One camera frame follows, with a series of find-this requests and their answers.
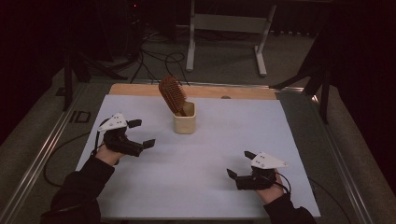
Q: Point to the white table cover sheet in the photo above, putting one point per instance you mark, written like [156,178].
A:
[218,161]

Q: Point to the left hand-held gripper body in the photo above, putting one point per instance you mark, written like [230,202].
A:
[120,141]

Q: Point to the person's right hand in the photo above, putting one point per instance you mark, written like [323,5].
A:
[272,194]

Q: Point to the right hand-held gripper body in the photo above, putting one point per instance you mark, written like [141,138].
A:
[264,161]

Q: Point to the metal floor rail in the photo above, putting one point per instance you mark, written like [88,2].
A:
[40,155]
[345,174]

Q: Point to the white metal desk frame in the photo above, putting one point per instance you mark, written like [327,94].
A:
[229,23]

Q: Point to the brown wooden hairbrush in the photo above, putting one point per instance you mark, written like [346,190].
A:
[171,91]

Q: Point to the cream square ceramic cup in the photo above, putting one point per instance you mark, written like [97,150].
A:
[184,126]

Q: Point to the black stand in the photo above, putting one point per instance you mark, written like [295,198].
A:
[67,81]
[323,84]

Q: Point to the person's left hand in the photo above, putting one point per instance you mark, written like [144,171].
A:
[109,155]

